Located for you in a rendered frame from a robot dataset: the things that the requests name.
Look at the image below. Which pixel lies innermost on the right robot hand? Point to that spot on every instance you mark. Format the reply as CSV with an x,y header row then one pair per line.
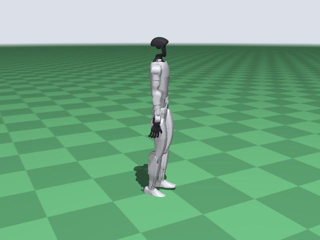
x,y
156,128

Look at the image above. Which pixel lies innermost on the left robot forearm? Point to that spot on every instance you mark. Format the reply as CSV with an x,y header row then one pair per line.
x,y
167,100

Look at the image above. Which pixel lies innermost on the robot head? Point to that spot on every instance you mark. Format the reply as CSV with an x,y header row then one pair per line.
x,y
159,42

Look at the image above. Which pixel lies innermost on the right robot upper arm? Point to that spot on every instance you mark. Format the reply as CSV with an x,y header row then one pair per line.
x,y
156,72

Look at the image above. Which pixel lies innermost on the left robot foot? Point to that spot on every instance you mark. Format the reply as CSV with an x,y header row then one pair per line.
x,y
165,184

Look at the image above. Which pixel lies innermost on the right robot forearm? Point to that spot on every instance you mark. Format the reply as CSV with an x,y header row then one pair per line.
x,y
157,107

